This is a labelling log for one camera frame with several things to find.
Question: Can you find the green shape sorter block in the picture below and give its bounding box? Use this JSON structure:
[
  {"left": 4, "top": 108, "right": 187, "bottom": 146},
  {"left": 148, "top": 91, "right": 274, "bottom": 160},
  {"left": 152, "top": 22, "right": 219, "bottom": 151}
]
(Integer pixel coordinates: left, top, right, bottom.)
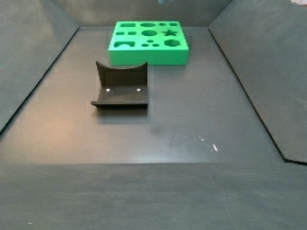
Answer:
[{"left": 108, "top": 21, "right": 190, "bottom": 66}]

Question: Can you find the black curved holder bracket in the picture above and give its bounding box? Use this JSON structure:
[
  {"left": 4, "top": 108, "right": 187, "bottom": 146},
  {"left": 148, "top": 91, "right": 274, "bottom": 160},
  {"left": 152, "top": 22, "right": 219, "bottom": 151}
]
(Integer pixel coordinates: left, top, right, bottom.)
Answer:
[{"left": 91, "top": 62, "right": 148, "bottom": 108}]

